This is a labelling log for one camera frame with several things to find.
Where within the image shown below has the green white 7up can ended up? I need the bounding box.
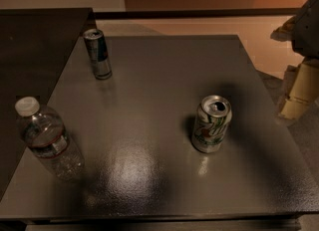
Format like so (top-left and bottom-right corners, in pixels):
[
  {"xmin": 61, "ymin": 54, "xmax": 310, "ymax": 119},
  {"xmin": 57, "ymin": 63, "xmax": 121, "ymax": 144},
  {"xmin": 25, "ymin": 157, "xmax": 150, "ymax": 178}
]
[{"xmin": 191, "ymin": 95, "xmax": 232, "ymax": 153}]

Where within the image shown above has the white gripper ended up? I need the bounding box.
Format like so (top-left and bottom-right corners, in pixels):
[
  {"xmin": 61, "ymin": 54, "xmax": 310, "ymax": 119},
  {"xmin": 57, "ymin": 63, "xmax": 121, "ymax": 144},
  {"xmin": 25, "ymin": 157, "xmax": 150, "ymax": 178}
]
[{"xmin": 270, "ymin": 0, "xmax": 319, "ymax": 120}]

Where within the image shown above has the clear plastic water bottle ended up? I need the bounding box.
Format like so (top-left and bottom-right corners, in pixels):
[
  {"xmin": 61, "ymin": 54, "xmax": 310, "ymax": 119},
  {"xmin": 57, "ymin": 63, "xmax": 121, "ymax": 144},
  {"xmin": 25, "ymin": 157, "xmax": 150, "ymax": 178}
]
[{"xmin": 15, "ymin": 97, "xmax": 85, "ymax": 181}]

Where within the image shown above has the silver blue energy drink can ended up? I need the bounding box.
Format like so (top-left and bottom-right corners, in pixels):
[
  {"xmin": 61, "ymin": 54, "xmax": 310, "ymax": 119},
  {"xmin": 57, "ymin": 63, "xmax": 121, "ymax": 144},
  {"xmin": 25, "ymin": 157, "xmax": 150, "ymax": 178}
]
[{"xmin": 83, "ymin": 29, "xmax": 112, "ymax": 80}]

